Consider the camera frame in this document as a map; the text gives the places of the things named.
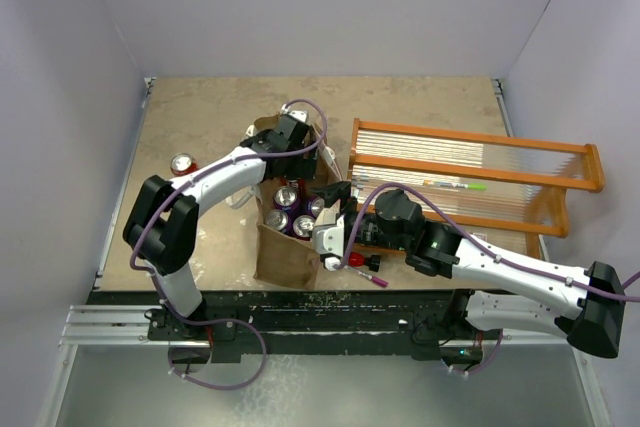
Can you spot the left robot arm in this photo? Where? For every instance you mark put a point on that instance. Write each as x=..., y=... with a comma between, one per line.
x=162, y=226

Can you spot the red staples box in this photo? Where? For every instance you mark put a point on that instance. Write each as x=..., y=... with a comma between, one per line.
x=481, y=236

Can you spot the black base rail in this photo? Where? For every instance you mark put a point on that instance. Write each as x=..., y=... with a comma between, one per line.
x=425, y=325

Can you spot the wooden shelf rack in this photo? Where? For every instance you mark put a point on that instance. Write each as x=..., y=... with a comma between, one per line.
x=527, y=180

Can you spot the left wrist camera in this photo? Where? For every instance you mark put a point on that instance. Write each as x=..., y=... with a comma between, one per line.
x=299, y=114

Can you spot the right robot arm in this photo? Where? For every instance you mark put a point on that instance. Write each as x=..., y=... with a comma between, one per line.
x=584, y=306

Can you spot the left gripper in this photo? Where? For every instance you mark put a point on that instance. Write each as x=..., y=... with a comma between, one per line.
x=303, y=170

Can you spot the red cola can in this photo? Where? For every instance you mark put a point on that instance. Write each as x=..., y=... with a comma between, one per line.
x=183, y=164
x=295, y=184

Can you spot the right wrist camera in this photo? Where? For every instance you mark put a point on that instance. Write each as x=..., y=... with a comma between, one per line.
x=328, y=241

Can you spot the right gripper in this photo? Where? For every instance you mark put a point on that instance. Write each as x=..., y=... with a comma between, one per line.
x=333, y=193

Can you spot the purple fanta can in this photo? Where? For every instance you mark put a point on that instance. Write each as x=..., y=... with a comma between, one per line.
x=302, y=227
x=314, y=205
x=287, y=199
x=278, y=220

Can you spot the green tipped pen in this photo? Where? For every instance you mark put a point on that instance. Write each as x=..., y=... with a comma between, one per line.
x=455, y=185

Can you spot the red black stamp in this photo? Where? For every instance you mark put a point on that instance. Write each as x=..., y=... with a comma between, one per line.
x=371, y=262

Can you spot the pink marker pen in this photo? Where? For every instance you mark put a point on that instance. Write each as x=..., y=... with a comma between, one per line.
x=371, y=278

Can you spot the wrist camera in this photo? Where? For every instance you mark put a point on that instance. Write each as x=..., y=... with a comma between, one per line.
x=328, y=241
x=299, y=114

